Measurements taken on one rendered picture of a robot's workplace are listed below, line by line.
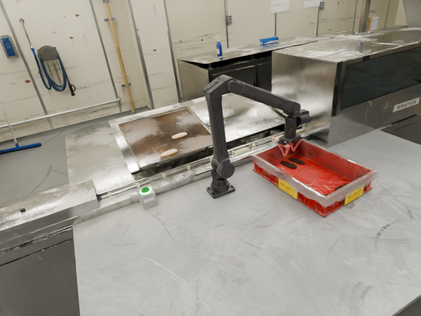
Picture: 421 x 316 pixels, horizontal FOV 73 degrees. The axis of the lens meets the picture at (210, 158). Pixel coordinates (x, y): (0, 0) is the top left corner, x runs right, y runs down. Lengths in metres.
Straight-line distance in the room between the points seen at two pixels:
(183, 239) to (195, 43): 4.55
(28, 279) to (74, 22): 3.95
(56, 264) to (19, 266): 0.14
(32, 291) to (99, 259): 0.52
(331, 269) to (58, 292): 1.26
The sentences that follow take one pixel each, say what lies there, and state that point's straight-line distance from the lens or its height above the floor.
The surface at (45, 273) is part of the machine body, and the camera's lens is 1.60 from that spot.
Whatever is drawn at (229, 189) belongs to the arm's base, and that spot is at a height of 0.84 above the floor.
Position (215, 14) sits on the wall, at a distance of 5.57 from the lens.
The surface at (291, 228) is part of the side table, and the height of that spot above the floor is 0.82.
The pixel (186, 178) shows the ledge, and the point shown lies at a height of 0.86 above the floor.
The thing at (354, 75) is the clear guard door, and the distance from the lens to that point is 1.73.
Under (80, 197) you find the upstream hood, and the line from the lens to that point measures 1.42.
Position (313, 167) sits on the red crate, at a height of 0.82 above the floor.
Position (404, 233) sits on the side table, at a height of 0.82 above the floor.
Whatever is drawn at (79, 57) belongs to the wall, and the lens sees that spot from 4.99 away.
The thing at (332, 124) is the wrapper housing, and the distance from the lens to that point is 1.72.
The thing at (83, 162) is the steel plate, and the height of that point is 0.82.
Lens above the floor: 1.65
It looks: 30 degrees down
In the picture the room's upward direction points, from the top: 7 degrees counter-clockwise
